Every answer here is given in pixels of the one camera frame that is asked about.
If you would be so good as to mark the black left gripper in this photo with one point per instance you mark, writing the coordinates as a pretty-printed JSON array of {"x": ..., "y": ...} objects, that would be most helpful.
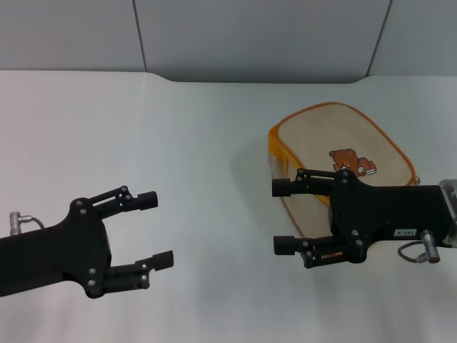
[{"x": 71, "y": 250}]

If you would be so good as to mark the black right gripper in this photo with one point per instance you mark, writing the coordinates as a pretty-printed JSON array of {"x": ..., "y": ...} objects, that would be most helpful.
[{"x": 378, "y": 214}]

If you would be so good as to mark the beige food bag bear print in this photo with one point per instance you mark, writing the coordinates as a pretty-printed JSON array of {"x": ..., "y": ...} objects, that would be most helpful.
[{"x": 321, "y": 143}]

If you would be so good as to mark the metal zipper pull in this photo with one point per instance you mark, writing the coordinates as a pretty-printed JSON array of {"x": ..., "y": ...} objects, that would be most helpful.
[{"x": 417, "y": 180}]

